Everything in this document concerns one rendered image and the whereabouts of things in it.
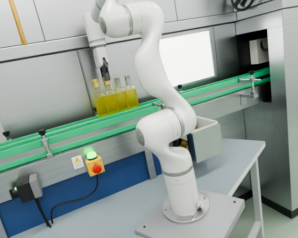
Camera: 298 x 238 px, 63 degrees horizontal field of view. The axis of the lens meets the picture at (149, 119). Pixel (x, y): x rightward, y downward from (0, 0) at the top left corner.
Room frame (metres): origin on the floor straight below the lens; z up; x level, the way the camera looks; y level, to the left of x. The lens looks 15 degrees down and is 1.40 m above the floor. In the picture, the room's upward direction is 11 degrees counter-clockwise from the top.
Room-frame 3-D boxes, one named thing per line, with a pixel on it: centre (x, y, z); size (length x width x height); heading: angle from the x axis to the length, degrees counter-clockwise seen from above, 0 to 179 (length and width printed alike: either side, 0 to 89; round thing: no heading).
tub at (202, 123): (1.23, -0.23, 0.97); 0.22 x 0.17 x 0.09; 22
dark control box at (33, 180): (0.94, 0.55, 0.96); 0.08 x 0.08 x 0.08; 22
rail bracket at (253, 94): (1.52, -0.67, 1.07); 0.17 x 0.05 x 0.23; 22
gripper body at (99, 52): (1.30, 0.18, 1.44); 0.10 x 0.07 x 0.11; 22
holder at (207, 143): (1.25, -0.21, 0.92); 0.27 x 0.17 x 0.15; 22
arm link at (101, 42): (1.31, 0.18, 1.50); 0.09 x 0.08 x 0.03; 22
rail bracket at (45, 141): (1.00, 0.46, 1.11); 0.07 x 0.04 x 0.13; 22
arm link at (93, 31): (1.31, 0.18, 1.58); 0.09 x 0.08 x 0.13; 115
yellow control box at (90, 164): (1.05, 0.29, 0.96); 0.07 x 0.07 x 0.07; 22
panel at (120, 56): (1.57, -0.11, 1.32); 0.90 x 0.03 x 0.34; 112
